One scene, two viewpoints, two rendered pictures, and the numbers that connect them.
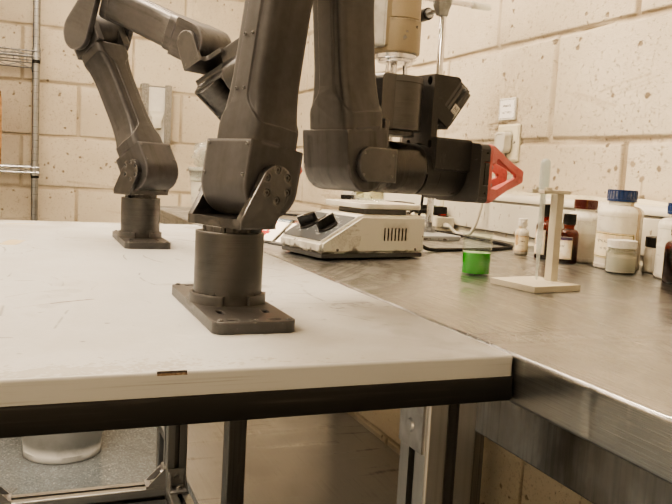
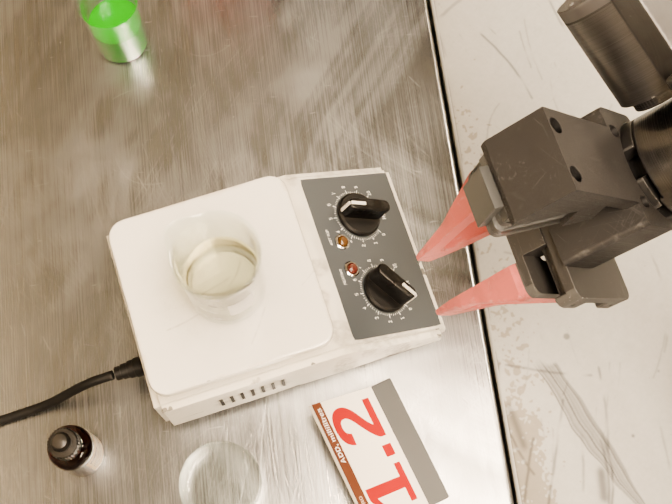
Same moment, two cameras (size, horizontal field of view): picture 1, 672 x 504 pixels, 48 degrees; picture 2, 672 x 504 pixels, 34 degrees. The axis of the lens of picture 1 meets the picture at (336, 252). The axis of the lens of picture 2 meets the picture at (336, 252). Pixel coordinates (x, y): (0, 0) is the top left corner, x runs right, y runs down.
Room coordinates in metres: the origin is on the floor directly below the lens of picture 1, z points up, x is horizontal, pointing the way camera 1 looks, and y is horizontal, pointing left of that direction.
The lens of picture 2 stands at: (1.42, 0.07, 1.66)
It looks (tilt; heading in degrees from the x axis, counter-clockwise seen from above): 72 degrees down; 195
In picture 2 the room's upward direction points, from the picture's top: straight up
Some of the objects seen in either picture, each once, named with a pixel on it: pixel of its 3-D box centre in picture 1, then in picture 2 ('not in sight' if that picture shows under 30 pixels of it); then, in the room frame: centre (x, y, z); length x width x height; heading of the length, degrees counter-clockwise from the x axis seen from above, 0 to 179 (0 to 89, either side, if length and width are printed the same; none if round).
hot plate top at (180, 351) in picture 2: (372, 204); (220, 283); (1.25, -0.06, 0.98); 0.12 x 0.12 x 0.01; 33
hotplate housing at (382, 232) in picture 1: (358, 230); (263, 289); (1.24, -0.03, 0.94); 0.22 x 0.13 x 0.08; 123
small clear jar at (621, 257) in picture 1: (621, 256); not in sight; (1.18, -0.45, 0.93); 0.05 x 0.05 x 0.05
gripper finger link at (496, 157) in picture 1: (485, 174); not in sight; (0.92, -0.17, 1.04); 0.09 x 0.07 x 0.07; 121
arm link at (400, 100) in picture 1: (372, 127); not in sight; (0.83, -0.03, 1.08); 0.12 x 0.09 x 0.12; 135
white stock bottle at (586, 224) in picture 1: (583, 230); not in sight; (1.33, -0.43, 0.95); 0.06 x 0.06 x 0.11
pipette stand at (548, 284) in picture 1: (538, 237); not in sight; (0.96, -0.26, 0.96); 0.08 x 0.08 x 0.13; 31
